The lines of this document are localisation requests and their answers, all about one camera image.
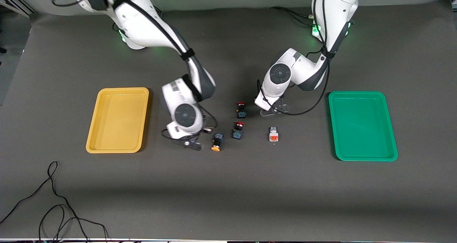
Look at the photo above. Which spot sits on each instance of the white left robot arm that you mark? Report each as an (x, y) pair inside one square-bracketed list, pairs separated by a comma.
[(282, 75)]

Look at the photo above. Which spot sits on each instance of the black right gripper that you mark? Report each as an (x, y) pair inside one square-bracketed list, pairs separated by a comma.
[(205, 131)]

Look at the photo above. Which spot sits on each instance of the white button with orange block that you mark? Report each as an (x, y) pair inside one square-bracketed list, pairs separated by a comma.
[(273, 136)]

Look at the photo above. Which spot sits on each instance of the aluminium frame rail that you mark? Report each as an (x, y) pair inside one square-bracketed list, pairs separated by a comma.
[(14, 2)]

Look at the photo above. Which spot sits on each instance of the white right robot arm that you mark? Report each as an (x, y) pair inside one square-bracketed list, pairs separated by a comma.
[(142, 21)]

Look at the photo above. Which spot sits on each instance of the green plastic tray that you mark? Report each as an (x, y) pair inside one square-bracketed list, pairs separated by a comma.
[(362, 128)]

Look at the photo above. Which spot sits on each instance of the yellow push button black body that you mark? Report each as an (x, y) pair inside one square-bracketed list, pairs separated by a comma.
[(218, 138)]

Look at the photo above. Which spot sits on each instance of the red push button black body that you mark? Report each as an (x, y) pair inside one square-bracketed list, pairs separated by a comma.
[(242, 111), (238, 132)]

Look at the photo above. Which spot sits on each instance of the yellow plastic tray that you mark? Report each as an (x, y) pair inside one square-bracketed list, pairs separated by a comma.
[(117, 121)]

